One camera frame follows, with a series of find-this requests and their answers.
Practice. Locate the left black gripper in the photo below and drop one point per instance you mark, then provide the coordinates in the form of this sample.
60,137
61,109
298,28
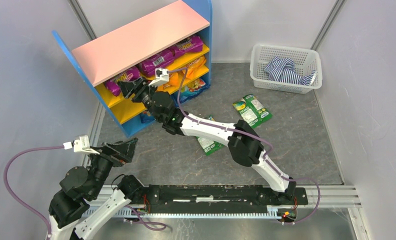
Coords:
115,152

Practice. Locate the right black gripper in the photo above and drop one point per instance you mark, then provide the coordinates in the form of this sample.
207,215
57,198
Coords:
135,89

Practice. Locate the purple candy bag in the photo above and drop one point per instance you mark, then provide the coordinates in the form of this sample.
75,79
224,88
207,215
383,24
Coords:
160,60
127,76
192,44

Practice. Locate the blue candy bag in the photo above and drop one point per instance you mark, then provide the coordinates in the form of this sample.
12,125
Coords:
191,90
146,117

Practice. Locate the orange candy bag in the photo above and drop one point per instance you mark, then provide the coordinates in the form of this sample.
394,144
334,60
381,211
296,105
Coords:
172,81
193,67

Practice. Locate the green candy bag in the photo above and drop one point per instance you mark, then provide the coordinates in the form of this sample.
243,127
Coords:
252,110
209,146

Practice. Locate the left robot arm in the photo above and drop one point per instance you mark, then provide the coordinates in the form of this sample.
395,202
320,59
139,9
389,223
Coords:
83,184

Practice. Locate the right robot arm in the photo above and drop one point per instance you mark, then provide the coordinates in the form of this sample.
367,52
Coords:
245,146

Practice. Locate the blue pink yellow shelf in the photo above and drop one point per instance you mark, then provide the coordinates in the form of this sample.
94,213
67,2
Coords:
102,58

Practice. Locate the orange candy bag on shelf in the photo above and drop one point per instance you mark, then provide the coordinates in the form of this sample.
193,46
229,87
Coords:
193,67

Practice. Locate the white plastic basket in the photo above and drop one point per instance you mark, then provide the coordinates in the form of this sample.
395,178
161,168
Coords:
305,60

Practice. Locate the blue white striped cloth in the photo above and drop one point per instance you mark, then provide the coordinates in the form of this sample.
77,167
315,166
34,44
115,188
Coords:
283,70

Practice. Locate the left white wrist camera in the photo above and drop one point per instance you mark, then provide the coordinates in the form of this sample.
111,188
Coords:
81,144

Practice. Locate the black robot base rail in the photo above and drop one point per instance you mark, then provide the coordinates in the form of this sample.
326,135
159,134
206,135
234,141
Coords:
212,199

